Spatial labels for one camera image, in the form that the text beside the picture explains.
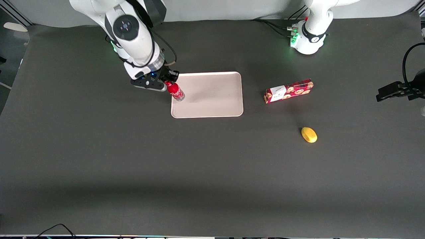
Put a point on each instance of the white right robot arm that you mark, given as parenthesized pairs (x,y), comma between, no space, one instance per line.
(132,36)

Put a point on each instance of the red coke bottle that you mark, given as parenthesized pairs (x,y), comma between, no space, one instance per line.
(176,92)

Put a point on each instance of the white flat oval object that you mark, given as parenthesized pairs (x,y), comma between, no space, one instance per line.
(15,27)

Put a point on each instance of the red tartan cookie box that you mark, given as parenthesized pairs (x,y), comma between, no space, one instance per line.
(289,91)

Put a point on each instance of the pale pink rectangular tray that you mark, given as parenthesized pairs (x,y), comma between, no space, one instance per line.
(212,99)

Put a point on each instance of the yellow lemon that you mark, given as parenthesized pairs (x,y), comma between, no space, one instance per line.
(309,134)

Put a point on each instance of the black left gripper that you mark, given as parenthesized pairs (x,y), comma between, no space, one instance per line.
(409,91)

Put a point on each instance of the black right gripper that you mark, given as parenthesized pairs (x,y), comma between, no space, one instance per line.
(165,73)

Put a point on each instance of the aluminium frame bar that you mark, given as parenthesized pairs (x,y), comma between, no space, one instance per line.
(18,15)

